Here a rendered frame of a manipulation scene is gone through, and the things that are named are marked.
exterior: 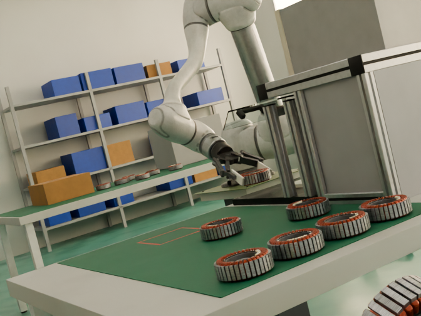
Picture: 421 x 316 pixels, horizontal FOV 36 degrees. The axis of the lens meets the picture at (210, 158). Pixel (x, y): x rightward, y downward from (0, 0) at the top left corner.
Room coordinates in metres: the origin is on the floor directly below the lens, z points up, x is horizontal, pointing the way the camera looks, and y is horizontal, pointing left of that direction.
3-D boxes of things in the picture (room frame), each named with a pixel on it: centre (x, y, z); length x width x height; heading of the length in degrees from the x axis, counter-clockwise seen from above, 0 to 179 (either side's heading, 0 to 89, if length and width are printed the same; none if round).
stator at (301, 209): (1.67, -0.21, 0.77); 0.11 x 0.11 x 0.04
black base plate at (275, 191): (2.18, -0.43, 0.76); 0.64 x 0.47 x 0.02; 120
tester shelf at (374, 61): (1.92, -0.59, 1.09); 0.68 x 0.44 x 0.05; 120
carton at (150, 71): (8.94, 0.47, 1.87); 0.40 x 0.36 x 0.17; 29
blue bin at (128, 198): (8.44, 1.30, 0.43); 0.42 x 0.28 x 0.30; 32
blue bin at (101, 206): (8.22, 1.68, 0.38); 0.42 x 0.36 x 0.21; 32
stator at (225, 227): (1.70, 0.02, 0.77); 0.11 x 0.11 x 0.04
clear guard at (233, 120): (2.09, -0.25, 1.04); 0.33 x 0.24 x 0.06; 30
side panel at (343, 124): (1.69, -0.35, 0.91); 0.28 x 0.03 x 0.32; 30
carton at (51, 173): (8.04, 2.01, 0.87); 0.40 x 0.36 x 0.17; 31
